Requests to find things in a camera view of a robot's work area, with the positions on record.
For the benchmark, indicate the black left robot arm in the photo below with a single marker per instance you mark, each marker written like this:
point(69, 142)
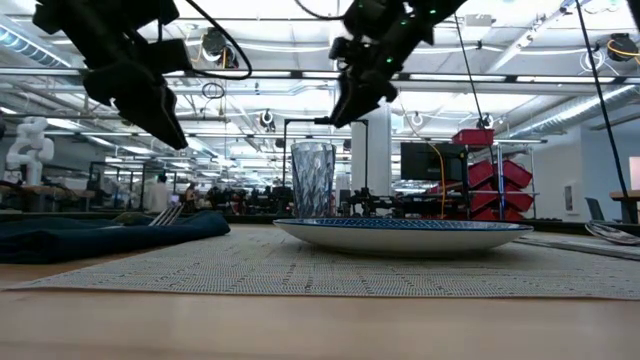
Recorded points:
point(100, 25)

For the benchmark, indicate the black overhead stand frame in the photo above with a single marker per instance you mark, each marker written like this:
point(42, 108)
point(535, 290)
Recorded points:
point(285, 150)

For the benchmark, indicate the dark blue cloth napkin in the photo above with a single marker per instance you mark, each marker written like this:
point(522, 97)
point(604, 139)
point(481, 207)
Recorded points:
point(75, 240)

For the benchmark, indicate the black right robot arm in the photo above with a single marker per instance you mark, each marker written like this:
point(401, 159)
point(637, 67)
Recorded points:
point(400, 15)

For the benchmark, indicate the wooden background desk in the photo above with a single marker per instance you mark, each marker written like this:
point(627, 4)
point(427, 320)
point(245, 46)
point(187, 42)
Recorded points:
point(625, 196)

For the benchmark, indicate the silver fork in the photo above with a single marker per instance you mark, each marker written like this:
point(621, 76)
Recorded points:
point(167, 216)

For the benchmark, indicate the red flat storage bin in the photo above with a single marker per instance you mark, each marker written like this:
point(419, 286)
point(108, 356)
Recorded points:
point(472, 137)

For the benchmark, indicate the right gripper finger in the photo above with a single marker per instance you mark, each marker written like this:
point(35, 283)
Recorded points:
point(352, 105)

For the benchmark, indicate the white building column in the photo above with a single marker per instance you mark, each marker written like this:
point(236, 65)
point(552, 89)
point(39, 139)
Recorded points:
point(377, 155)

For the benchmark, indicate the silver knife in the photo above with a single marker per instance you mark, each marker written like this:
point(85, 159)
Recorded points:
point(575, 246)

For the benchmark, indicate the black monitor box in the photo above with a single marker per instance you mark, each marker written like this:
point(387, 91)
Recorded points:
point(425, 162)

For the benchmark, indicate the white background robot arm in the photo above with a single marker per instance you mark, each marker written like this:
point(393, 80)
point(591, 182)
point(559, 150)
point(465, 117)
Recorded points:
point(30, 150)

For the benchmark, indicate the person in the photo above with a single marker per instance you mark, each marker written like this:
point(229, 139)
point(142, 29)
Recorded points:
point(159, 195)
point(190, 194)

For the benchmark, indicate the red tilted storage bin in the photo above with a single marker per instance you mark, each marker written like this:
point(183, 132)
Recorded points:
point(510, 175)
point(500, 202)

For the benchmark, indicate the long ceiling light bar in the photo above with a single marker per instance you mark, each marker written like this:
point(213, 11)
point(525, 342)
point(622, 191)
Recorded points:
point(500, 77)

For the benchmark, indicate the silver spoon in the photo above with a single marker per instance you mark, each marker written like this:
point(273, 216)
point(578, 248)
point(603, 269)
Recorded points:
point(612, 233)

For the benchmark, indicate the clear ribbed drinking glass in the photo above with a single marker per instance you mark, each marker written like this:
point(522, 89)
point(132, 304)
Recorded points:
point(313, 180)

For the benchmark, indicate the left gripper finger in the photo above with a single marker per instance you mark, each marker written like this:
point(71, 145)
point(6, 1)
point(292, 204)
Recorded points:
point(160, 120)

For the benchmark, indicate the grey office chair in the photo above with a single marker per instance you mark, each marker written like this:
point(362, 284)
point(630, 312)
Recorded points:
point(595, 209)

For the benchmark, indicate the blue patterned plate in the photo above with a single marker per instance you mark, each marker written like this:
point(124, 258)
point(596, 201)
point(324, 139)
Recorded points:
point(400, 237)

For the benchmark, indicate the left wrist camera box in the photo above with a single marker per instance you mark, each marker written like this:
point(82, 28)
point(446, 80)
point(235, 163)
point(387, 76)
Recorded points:
point(170, 56)

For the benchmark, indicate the grey woven placemat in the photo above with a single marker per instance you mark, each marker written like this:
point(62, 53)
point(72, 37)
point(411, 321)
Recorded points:
point(250, 270)

